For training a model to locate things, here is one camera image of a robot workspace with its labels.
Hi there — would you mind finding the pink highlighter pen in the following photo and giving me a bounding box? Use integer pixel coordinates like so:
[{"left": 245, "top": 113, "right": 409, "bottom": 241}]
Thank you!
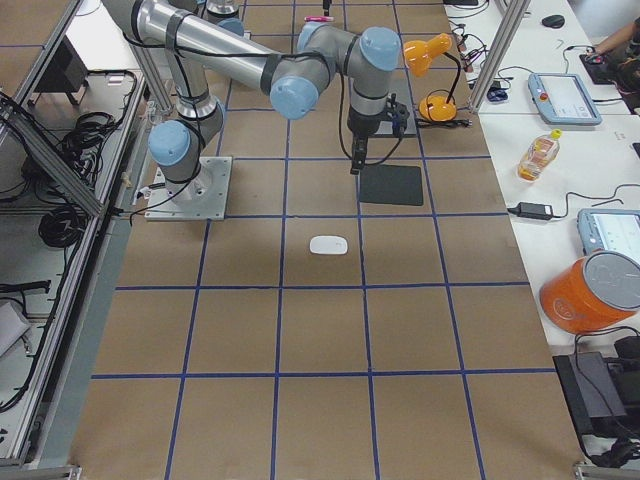
[{"left": 304, "top": 15, "right": 335, "bottom": 23}]

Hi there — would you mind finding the white computer mouse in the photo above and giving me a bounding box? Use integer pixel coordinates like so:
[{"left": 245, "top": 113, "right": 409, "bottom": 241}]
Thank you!
[{"left": 309, "top": 235, "right": 348, "bottom": 255}]

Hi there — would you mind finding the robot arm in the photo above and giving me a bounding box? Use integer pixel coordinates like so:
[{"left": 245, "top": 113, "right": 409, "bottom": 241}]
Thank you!
[
  {"left": 104, "top": 1, "right": 408, "bottom": 175},
  {"left": 196, "top": 0, "right": 334, "bottom": 36}
]

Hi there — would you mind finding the silver laptop notebook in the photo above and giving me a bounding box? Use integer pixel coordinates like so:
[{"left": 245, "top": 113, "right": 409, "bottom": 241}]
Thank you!
[{"left": 373, "top": 118, "right": 417, "bottom": 138}]

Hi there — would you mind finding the black mousepad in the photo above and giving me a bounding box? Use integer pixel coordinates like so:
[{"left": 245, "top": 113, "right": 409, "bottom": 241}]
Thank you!
[{"left": 359, "top": 164, "right": 424, "bottom": 206}]

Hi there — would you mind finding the black mouse on desk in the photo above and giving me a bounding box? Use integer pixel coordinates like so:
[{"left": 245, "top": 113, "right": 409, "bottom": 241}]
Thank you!
[{"left": 541, "top": 14, "right": 565, "bottom": 29}]

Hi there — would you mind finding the orange desk lamp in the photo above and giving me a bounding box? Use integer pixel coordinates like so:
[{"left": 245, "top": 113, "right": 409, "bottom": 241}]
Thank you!
[{"left": 402, "top": 33, "right": 459, "bottom": 123}]

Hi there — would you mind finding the yellow drink bottle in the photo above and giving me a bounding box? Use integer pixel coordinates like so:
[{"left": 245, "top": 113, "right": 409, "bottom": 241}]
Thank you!
[{"left": 517, "top": 129, "right": 563, "bottom": 181}]

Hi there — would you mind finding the black power adapter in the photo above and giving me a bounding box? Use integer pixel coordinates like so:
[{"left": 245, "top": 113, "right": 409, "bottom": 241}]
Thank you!
[{"left": 507, "top": 202, "right": 561, "bottom": 221}]

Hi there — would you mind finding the teach pendant upper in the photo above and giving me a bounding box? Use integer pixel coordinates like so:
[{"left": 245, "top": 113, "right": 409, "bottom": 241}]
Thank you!
[{"left": 527, "top": 73, "right": 602, "bottom": 126}]

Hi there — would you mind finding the teach pendant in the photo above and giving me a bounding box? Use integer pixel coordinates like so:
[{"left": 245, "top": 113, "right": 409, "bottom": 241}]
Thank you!
[
  {"left": 527, "top": 73, "right": 602, "bottom": 126},
  {"left": 577, "top": 208, "right": 639, "bottom": 262}
]

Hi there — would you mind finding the teach pendant lower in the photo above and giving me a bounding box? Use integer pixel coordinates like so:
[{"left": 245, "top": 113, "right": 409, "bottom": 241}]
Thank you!
[{"left": 577, "top": 208, "right": 639, "bottom": 262}]

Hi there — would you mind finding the orange cylindrical container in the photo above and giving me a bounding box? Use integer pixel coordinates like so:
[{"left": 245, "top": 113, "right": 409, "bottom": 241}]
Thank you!
[{"left": 539, "top": 250, "right": 639, "bottom": 334}]

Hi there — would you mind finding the black device lower right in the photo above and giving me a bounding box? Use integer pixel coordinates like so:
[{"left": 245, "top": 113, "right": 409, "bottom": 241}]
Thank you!
[{"left": 553, "top": 352, "right": 639, "bottom": 439}]

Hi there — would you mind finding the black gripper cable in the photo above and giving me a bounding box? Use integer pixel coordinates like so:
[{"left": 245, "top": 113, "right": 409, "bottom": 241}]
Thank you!
[{"left": 339, "top": 89, "right": 409, "bottom": 166}]

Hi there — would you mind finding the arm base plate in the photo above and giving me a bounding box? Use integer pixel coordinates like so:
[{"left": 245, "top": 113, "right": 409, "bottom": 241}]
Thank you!
[{"left": 144, "top": 156, "right": 233, "bottom": 221}]

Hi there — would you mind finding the aluminium frame post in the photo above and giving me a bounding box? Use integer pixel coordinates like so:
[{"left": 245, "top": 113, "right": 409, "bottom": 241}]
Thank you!
[{"left": 468, "top": 0, "right": 530, "bottom": 114}]

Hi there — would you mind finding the bundle of black cables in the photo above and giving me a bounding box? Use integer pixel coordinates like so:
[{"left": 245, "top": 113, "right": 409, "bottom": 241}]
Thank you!
[{"left": 38, "top": 204, "right": 87, "bottom": 250}]

